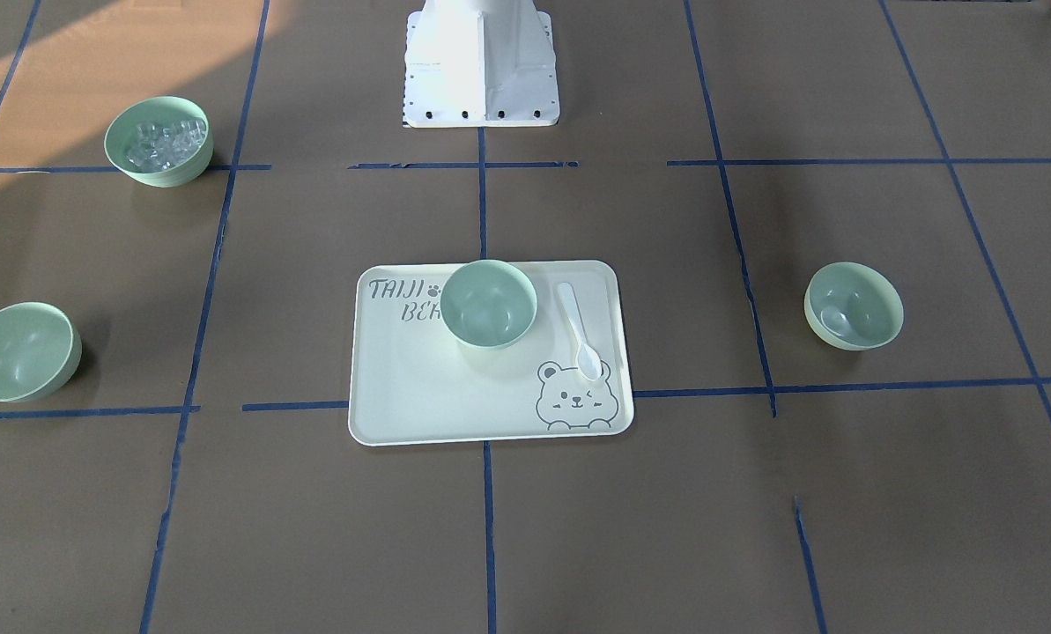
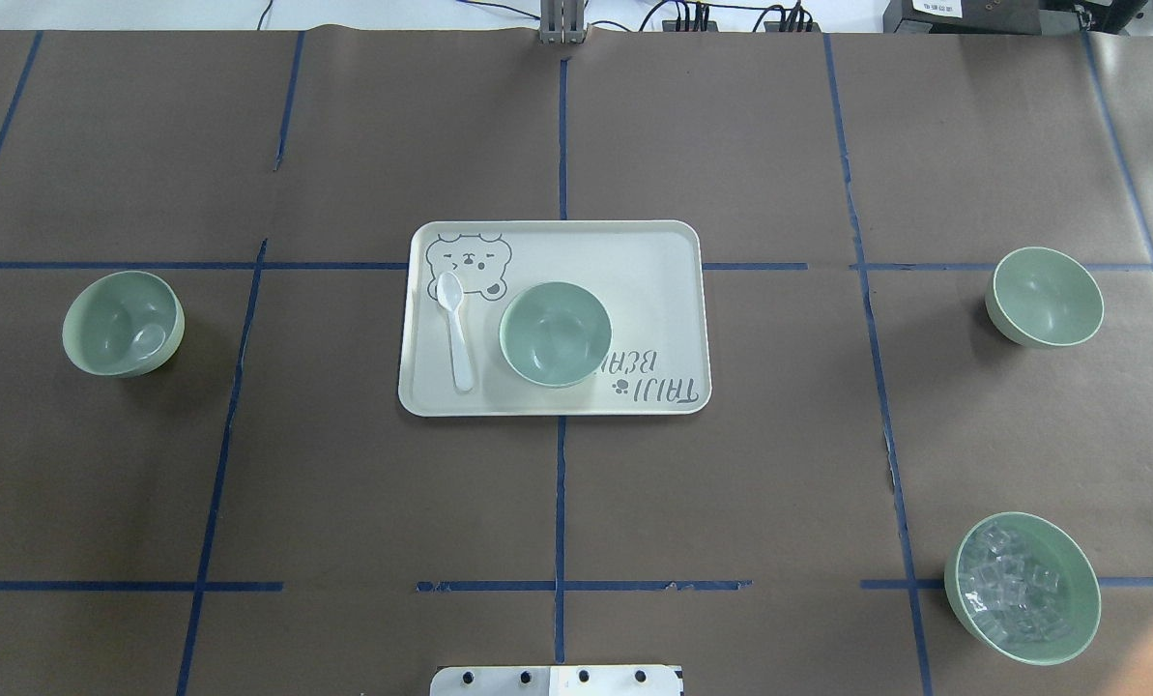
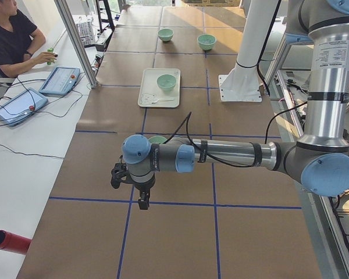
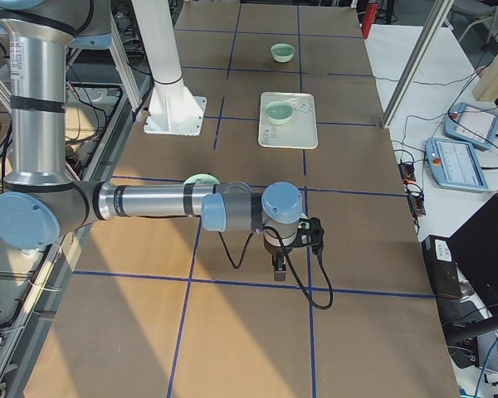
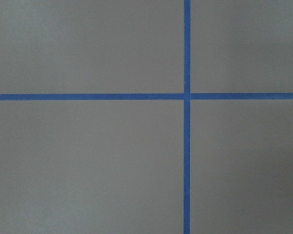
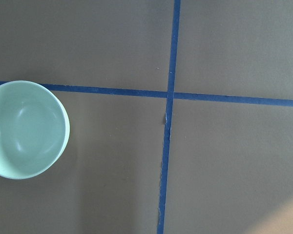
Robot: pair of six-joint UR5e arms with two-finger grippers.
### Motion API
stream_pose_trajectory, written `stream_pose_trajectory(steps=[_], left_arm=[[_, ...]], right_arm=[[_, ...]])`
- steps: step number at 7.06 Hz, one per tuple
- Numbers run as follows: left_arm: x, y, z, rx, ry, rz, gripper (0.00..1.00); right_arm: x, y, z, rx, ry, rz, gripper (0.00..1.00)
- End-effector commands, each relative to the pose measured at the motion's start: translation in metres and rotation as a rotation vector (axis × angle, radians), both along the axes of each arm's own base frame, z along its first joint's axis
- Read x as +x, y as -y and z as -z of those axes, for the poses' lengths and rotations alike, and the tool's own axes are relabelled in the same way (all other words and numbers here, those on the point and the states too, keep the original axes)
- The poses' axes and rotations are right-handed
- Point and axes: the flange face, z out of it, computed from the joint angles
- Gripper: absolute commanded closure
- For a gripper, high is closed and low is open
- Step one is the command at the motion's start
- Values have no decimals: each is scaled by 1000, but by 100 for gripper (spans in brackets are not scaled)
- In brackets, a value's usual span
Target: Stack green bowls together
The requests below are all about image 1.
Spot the green bowl robot's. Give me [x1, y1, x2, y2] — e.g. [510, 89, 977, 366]
[803, 262, 905, 350]
[0, 302, 82, 402]

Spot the white plastic spoon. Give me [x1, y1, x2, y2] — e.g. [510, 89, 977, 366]
[556, 282, 604, 382]

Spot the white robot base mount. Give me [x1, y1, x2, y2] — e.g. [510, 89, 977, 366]
[401, 1, 561, 129]

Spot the cream bear serving tray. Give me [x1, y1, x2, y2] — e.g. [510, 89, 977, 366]
[348, 260, 634, 446]

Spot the green bowl on tray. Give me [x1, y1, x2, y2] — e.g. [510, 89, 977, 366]
[440, 258, 540, 350]

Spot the green bowl with ice cubes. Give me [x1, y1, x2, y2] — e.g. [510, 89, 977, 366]
[103, 96, 214, 188]

